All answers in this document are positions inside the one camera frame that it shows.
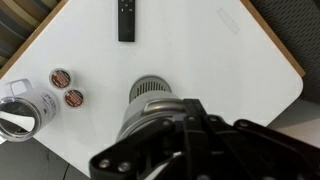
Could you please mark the white table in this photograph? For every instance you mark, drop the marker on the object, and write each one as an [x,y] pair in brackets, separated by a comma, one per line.
[273,38]

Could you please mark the white insulated mug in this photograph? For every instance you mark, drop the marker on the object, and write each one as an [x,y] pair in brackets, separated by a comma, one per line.
[30,113]

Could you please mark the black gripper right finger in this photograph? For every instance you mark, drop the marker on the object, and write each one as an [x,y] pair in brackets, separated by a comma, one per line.
[253,153]

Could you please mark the grey pod coffeemaker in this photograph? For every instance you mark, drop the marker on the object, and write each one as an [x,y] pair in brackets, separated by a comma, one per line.
[146,87]

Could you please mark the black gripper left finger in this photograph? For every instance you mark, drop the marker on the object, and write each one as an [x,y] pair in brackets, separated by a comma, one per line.
[146,150]

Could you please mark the black remote control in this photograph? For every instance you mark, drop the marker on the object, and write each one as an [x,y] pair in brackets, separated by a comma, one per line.
[126,23]

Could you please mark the striped upholstered armchair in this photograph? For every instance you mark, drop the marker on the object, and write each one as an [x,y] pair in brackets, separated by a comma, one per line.
[20,23]

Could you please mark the red-lidded coffee pod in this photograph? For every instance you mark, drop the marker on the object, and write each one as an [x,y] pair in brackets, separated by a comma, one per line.
[61,78]
[75,98]

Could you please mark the dark grey sofa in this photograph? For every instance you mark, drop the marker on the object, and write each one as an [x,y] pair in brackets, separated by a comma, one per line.
[293,40]

